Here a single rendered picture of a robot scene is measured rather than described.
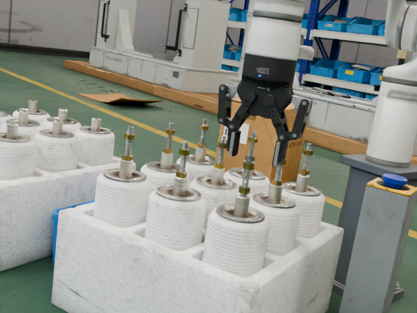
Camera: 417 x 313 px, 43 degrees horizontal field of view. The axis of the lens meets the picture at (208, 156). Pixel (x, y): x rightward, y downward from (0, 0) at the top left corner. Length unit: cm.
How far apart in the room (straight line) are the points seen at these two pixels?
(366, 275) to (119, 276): 41
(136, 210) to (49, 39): 662
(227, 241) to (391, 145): 50
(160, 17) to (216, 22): 406
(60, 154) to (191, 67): 304
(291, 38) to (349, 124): 231
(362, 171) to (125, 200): 52
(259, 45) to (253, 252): 30
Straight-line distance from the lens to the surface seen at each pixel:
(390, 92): 116
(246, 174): 80
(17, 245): 115
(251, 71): 75
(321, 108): 316
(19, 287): 109
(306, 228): 101
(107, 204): 92
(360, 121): 300
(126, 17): 539
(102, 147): 128
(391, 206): 90
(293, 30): 75
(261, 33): 74
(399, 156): 117
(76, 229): 94
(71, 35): 759
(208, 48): 424
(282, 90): 76
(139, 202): 92
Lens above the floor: 51
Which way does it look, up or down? 12 degrees down
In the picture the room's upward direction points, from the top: 8 degrees clockwise
